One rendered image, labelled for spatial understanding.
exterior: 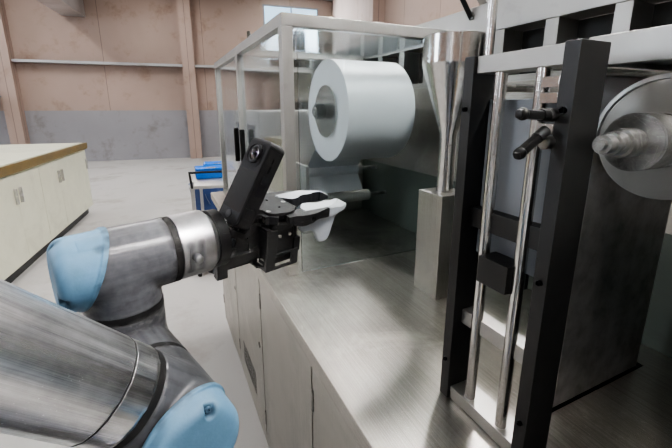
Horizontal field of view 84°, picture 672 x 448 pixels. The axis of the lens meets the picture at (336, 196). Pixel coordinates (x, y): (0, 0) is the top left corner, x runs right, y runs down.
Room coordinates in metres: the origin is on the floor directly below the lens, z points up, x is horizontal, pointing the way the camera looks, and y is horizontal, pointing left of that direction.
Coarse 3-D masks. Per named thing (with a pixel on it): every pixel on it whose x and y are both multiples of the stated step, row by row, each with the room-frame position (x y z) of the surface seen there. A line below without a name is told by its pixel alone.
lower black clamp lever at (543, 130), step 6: (534, 132) 0.41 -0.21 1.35; (540, 132) 0.40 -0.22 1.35; (546, 132) 0.40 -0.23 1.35; (528, 138) 0.40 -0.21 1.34; (534, 138) 0.40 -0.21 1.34; (540, 138) 0.40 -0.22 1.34; (522, 144) 0.40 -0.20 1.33; (528, 144) 0.39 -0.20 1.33; (534, 144) 0.40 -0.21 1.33; (516, 150) 0.39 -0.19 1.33; (522, 150) 0.39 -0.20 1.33; (528, 150) 0.39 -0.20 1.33; (516, 156) 0.39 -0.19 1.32; (522, 156) 0.39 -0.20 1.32
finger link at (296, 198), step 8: (288, 192) 0.55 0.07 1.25; (296, 192) 0.56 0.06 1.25; (304, 192) 0.56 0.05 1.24; (312, 192) 0.56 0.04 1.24; (320, 192) 0.57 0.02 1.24; (288, 200) 0.53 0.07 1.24; (296, 200) 0.53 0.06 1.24; (304, 200) 0.55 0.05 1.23; (312, 200) 0.56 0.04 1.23; (320, 200) 0.57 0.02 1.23; (296, 208) 0.55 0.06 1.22
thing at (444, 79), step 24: (432, 72) 0.87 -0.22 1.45; (456, 72) 0.84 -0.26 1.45; (432, 96) 0.89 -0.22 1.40; (456, 96) 0.86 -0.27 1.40; (456, 120) 0.88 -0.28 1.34; (432, 192) 0.89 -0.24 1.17; (432, 216) 0.87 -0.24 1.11; (432, 240) 0.87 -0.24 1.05; (432, 264) 0.86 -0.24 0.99; (432, 288) 0.86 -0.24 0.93
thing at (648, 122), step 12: (624, 120) 0.42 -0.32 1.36; (636, 120) 0.41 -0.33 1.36; (648, 120) 0.40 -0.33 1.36; (660, 120) 0.39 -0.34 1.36; (648, 132) 0.40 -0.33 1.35; (660, 132) 0.39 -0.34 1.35; (648, 144) 0.40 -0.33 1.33; (660, 144) 0.39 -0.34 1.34; (636, 156) 0.40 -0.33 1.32; (648, 156) 0.39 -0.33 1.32; (660, 156) 0.39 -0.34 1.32; (624, 168) 0.41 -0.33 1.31; (636, 168) 0.40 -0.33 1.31; (648, 168) 0.40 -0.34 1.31
